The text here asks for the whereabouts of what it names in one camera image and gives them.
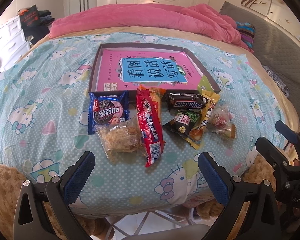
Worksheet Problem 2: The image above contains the clear candied hawthorn pack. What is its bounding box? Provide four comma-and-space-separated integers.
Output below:
207, 105, 236, 139

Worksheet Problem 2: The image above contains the yellow bread snack pack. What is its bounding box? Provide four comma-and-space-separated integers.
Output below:
186, 89, 220, 150

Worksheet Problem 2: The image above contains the black green pea snack pack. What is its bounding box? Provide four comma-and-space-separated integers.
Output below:
163, 109, 202, 139

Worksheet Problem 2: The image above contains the green milk snack pack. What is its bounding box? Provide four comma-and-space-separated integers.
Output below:
197, 75, 214, 92

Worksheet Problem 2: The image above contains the brown Snickers bar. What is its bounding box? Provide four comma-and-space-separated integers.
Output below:
165, 93, 207, 111

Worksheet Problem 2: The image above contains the clear meat floss cake pack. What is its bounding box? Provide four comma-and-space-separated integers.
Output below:
96, 116, 145, 165

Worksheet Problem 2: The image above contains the red Alpenliebe candy pack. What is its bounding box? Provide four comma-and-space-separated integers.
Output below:
136, 88, 164, 167

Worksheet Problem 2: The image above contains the orange biscuit pack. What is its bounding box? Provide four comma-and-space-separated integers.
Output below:
139, 85, 166, 120

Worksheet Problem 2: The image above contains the blue Oreo cookie pack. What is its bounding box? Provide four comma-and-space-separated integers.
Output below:
88, 91, 129, 135

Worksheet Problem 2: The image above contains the brown fuzzy rug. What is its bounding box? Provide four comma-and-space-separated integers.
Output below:
0, 165, 110, 239

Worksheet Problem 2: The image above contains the grey padded headboard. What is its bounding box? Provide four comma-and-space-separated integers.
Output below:
220, 2, 300, 119

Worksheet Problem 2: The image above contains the striped colourful pillow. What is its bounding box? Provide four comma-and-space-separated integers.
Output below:
236, 22, 256, 49

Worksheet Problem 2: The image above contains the Hello Kitty blue sheet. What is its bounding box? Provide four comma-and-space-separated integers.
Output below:
0, 33, 286, 218

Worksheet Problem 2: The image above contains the dark cardboard tray box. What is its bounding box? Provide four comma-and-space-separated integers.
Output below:
89, 42, 221, 100

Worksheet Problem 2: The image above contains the pink blue children's book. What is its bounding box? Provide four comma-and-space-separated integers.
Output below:
91, 48, 203, 91

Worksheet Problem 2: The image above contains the white drawer cabinet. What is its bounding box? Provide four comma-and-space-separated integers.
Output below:
0, 16, 30, 72

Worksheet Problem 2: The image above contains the pink quilt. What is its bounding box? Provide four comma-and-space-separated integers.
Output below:
50, 3, 253, 52

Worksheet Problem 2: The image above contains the folded dark clothes pile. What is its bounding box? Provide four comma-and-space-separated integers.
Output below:
38, 10, 55, 26

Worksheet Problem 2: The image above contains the black shopping bag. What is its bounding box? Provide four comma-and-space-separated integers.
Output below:
18, 5, 40, 30

